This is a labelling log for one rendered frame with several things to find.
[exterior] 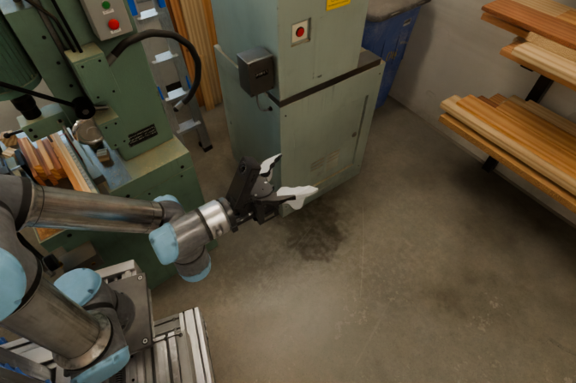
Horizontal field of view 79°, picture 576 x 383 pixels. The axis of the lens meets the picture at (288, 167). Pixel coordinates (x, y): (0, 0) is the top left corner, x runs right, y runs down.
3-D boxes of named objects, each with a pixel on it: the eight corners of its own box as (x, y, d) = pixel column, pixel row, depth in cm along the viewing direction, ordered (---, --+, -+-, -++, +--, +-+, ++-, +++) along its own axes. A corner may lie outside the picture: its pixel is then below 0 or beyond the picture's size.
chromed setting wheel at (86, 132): (80, 147, 124) (63, 121, 115) (113, 132, 129) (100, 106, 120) (82, 152, 123) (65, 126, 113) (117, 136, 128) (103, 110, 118)
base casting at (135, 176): (25, 170, 150) (12, 155, 143) (149, 115, 174) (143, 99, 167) (56, 241, 127) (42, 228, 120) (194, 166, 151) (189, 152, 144)
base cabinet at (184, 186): (93, 249, 203) (23, 170, 150) (182, 198, 228) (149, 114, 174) (123, 309, 180) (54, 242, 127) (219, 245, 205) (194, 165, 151)
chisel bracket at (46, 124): (29, 135, 124) (15, 116, 118) (69, 118, 130) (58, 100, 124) (34, 146, 121) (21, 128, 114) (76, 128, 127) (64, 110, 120)
